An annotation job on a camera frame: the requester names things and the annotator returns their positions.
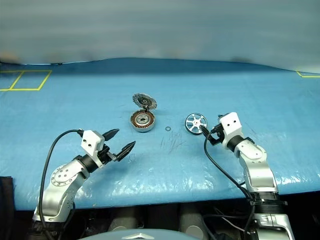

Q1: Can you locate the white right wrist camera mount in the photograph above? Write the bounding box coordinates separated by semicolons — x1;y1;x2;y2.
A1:
218;112;244;146

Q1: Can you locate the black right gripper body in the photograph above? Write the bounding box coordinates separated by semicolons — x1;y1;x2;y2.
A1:
210;122;225;147

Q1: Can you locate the silver spoked motor wheel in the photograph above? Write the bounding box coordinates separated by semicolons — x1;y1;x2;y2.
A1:
184;112;209;135

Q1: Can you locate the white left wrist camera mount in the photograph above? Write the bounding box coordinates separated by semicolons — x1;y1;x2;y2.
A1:
80;129;106;168

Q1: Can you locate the thin white wire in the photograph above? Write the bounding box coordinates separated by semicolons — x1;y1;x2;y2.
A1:
219;216;249;234

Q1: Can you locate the grey finned rotor disc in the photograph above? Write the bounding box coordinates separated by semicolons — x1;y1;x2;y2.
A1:
132;92;158;112

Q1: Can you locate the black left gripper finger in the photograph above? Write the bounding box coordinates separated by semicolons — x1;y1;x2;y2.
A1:
103;128;120;144
115;140;137;163

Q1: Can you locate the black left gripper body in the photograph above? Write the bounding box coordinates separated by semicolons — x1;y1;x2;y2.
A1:
98;142;118;165

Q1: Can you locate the motor stator with copper windings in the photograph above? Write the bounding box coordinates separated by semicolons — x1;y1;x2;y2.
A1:
129;110;157;134

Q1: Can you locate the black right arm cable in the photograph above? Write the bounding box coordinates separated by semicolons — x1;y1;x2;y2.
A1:
203;126;258;240

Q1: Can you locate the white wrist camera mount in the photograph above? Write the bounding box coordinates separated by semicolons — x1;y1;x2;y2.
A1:
80;129;106;168
218;112;244;146

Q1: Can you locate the blue plastic table cover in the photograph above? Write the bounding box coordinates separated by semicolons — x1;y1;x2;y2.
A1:
0;57;320;210

